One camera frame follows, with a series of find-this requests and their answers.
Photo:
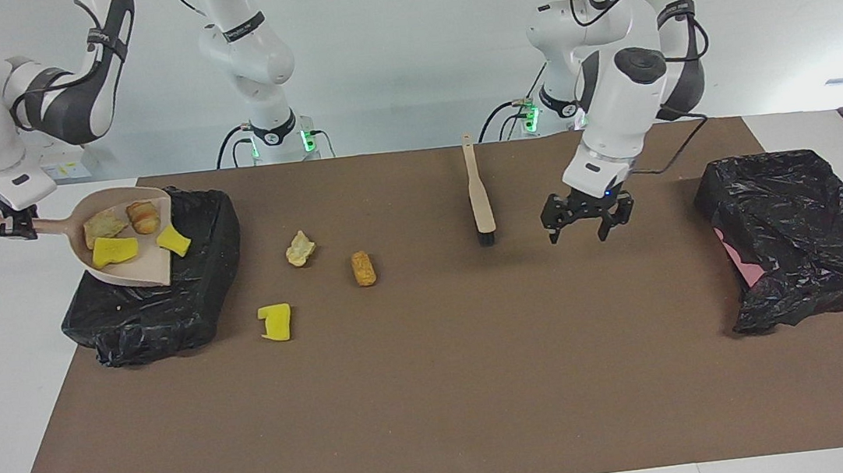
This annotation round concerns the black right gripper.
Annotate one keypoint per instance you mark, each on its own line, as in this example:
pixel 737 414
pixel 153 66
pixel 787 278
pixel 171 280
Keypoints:
pixel 16 212

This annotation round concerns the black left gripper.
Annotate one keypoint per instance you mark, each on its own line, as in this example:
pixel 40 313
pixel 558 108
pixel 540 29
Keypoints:
pixel 590 203

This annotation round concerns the pale bread chunk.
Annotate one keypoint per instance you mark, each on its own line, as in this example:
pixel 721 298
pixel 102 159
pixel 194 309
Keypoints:
pixel 103 227

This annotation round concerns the wide yellow sponge piece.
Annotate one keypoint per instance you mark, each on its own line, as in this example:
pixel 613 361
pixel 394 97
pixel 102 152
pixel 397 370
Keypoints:
pixel 115 251

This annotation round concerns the beige hand brush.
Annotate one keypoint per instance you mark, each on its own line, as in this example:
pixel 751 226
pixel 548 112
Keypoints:
pixel 479 199

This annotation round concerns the striped croissant piece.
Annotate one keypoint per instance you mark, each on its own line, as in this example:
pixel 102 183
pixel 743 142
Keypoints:
pixel 144 217

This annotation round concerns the beige plastic dustpan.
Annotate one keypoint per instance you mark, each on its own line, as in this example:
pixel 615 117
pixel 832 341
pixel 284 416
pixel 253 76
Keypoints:
pixel 143 270

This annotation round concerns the small yellow sponge piece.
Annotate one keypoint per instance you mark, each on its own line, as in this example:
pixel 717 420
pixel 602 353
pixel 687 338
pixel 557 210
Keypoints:
pixel 174 241

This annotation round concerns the brown fried roll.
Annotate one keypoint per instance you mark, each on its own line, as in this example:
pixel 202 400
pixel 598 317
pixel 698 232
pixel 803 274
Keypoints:
pixel 364 268

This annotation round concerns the notched yellow sponge piece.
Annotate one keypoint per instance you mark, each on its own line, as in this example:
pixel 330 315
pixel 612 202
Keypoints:
pixel 275 322

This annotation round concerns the pale food scrap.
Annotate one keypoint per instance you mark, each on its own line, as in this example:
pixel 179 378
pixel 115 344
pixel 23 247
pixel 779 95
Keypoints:
pixel 301 249

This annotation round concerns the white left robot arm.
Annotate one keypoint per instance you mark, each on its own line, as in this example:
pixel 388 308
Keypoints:
pixel 627 105

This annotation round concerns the pink plastic bin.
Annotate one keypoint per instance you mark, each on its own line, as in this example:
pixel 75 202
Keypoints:
pixel 741 261

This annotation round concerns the black bag lined bin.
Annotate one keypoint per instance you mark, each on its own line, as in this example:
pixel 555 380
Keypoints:
pixel 164 318

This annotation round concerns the crumpled black trash bag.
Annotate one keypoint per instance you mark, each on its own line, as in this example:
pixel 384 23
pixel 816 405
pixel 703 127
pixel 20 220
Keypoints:
pixel 804 227

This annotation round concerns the brown table mat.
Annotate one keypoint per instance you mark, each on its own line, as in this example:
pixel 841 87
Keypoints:
pixel 332 434

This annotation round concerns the white wall box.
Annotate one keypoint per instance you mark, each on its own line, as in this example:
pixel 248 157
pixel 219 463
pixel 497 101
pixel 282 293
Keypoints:
pixel 70 168

